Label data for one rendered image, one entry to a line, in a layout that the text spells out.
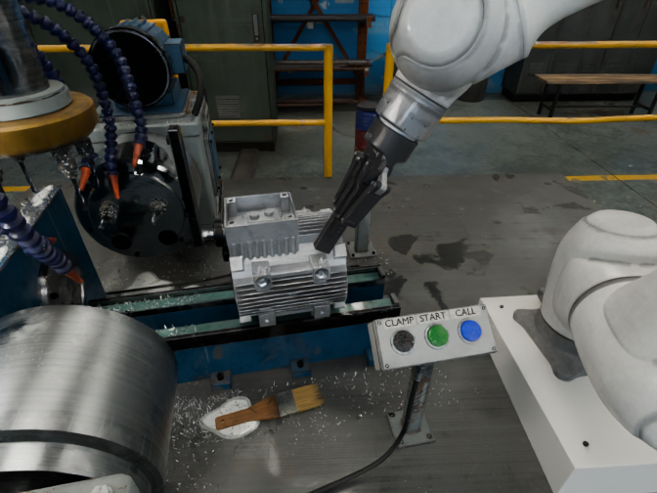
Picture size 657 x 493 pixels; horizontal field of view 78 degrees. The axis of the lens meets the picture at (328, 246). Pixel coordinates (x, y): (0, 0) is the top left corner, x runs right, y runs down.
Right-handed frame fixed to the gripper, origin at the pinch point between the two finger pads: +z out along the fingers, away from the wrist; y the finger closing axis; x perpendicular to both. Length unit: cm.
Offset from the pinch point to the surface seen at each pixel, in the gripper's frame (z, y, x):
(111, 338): 13.1, 19.9, -27.1
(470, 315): -5.2, 19.2, 16.3
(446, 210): 2, -52, 59
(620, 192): -37, -177, 286
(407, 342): 0.8, 21.6, 7.8
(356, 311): 13.6, 0.7, 13.8
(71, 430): 12.9, 31.6, -28.1
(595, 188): -30, -186, 274
